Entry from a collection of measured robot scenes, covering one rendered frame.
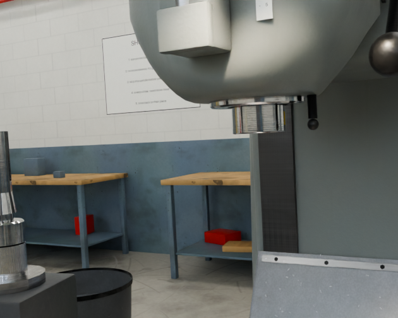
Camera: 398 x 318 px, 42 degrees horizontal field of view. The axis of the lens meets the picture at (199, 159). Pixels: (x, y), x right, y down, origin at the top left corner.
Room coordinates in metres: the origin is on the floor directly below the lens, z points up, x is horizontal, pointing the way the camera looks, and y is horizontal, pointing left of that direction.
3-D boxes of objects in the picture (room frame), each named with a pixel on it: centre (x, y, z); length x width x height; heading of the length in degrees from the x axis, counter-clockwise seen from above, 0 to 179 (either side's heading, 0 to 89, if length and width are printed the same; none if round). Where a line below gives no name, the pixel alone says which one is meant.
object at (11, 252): (0.65, 0.25, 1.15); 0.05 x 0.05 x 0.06
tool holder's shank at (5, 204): (0.65, 0.25, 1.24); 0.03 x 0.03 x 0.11
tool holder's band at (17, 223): (0.65, 0.25, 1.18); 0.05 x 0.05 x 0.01
